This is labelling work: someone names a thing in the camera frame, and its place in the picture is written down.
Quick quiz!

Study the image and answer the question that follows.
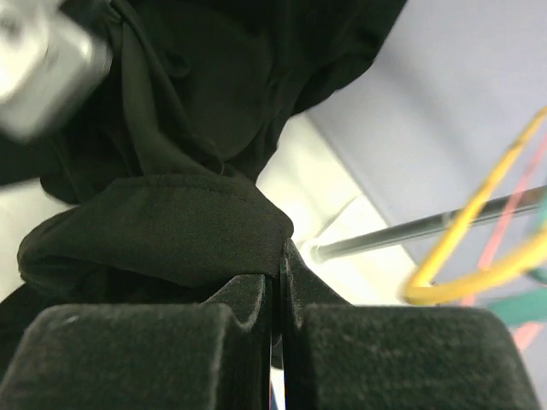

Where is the pink clothes hanger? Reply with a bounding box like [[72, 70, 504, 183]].
[[460, 143, 546, 351]]

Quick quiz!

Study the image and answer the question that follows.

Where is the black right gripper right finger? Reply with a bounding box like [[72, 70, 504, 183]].
[[280, 243, 539, 409]]

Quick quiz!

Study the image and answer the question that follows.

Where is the black polo shirt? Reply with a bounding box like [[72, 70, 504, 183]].
[[1, 1, 404, 368]]

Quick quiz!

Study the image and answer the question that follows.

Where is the white metal clothes rack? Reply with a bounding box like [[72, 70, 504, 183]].
[[306, 185, 546, 263]]

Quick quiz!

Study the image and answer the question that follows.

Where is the yellow clothes hanger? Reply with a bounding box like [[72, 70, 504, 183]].
[[397, 108, 546, 306]]

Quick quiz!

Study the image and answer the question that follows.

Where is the teal clothes hanger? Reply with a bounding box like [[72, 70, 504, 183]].
[[482, 221, 547, 328]]

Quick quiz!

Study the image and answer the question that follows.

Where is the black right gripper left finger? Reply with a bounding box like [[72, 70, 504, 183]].
[[1, 275, 273, 409]]

